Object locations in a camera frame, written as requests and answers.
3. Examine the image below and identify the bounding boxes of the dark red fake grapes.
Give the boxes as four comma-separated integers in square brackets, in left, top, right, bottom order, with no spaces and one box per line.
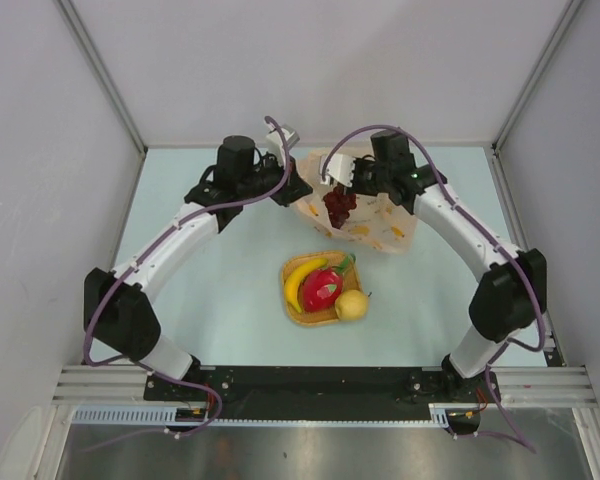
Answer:
[322,185,357,229]

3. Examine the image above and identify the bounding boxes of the translucent orange plastic bag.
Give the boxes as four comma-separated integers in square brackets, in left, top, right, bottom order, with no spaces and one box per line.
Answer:
[292,148,418,254]

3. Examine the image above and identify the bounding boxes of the woven bamboo tray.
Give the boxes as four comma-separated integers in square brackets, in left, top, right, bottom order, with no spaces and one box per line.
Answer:
[280,250,364,327]

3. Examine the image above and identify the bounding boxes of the yellow fake banana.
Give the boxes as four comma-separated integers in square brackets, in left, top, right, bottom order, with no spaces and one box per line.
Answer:
[283,258,328,314]

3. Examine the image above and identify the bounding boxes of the red fake fruit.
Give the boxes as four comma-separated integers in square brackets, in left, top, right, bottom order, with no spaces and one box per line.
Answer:
[300,254,356,313]

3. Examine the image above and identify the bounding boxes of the yellow fake lemon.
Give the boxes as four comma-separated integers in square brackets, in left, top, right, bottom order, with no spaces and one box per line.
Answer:
[334,290,370,321]

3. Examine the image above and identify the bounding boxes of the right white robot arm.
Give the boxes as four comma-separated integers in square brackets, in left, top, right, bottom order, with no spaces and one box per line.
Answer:
[352,125,547,401]

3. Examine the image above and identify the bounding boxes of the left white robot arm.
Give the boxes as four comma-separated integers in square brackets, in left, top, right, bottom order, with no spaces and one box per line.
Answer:
[83,126,312,400]

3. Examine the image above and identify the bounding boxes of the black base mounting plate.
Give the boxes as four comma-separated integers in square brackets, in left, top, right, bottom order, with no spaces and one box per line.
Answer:
[143,364,501,434]

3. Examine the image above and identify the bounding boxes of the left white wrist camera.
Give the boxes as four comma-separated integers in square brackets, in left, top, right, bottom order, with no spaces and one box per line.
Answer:
[265,122,300,168]

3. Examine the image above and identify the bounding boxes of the white slotted cable duct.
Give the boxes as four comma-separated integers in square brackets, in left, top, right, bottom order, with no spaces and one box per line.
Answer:
[73,405,449,428]

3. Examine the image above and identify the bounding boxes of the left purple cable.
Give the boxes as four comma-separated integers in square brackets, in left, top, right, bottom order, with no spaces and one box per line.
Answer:
[82,115,294,369]

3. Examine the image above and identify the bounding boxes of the purple cable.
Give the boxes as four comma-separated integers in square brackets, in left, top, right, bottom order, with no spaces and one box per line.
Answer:
[82,115,294,369]
[319,124,549,454]

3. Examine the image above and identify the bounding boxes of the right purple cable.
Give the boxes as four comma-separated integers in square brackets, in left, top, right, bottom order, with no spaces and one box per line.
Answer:
[319,124,549,454]

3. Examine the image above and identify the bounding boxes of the aluminium frame rail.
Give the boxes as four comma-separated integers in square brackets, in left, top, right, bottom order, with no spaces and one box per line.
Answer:
[51,364,597,408]

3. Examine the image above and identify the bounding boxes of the right aluminium corner post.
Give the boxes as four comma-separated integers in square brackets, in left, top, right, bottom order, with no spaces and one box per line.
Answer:
[490,0,584,151]

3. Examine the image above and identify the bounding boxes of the aluminium corner post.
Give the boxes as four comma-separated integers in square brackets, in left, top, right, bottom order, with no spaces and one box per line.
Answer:
[490,0,584,151]
[54,0,147,154]

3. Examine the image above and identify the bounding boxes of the left aluminium corner post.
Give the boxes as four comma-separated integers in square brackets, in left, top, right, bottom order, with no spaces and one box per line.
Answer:
[54,0,147,154]

